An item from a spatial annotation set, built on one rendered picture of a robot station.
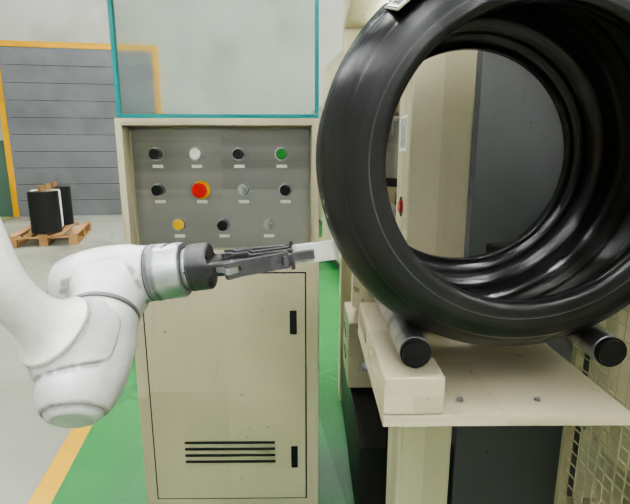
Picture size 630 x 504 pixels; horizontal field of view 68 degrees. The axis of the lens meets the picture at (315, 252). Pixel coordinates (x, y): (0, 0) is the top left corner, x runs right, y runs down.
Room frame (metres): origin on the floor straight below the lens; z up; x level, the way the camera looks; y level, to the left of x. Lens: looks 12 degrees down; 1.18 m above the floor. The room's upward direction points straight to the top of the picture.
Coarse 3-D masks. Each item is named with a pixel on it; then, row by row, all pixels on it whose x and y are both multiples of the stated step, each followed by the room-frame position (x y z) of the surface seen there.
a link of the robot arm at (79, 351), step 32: (0, 224) 0.54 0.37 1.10; (0, 256) 0.52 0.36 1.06; (0, 288) 0.51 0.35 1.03; (32, 288) 0.53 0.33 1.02; (0, 320) 0.51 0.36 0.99; (32, 320) 0.52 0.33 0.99; (64, 320) 0.54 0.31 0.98; (96, 320) 0.57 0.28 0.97; (128, 320) 0.62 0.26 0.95; (32, 352) 0.53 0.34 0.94; (64, 352) 0.53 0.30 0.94; (96, 352) 0.55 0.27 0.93; (128, 352) 0.59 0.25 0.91; (64, 384) 0.51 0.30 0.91; (96, 384) 0.53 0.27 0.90; (64, 416) 0.51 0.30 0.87; (96, 416) 0.53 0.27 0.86
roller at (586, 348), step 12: (576, 336) 0.67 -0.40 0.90; (588, 336) 0.65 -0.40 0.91; (600, 336) 0.64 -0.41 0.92; (612, 336) 0.63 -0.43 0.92; (588, 348) 0.64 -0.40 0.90; (600, 348) 0.62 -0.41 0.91; (612, 348) 0.62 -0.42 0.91; (624, 348) 0.62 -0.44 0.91; (600, 360) 0.62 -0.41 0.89; (612, 360) 0.62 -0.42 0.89
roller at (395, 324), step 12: (384, 312) 0.77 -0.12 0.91; (396, 324) 0.69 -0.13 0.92; (408, 324) 0.68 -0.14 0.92; (396, 336) 0.66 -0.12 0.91; (408, 336) 0.63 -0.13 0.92; (420, 336) 0.63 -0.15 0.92; (396, 348) 0.65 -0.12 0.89; (408, 348) 0.62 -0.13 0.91; (420, 348) 0.62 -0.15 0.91; (408, 360) 0.62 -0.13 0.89; (420, 360) 0.62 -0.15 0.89
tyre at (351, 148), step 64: (448, 0) 0.61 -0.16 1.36; (512, 0) 0.61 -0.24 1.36; (576, 0) 0.62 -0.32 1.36; (384, 64) 0.61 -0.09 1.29; (576, 64) 0.87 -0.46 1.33; (320, 128) 0.67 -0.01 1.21; (384, 128) 0.61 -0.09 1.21; (576, 128) 0.88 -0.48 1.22; (320, 192) 0.67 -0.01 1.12; (384, 192) 0.61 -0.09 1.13; (576, 192) 0.88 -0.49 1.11; (384, 256) 0.61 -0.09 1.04; (512, 256) 0.88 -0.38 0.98; (576, 256) 0.83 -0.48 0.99; (448, 320) 0.62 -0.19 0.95; (512, 320) 0.61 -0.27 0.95; (576, 320) 0.62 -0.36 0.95
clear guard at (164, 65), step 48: (144, 0) 1.33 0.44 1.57; (192, 0) 1.33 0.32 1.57; (240, 0) 1.33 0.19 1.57; (288, 0) 1.33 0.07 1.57; (144, 48) 1.33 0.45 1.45; (192, 48) 1.33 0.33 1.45; (240, 48) 1.33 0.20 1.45; (288, 48) 1.33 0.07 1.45; (144, 96) 1.33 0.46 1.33; (192, 96) 1.33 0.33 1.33; (240, 96) 1.33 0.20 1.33; (288, 96) 1.33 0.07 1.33
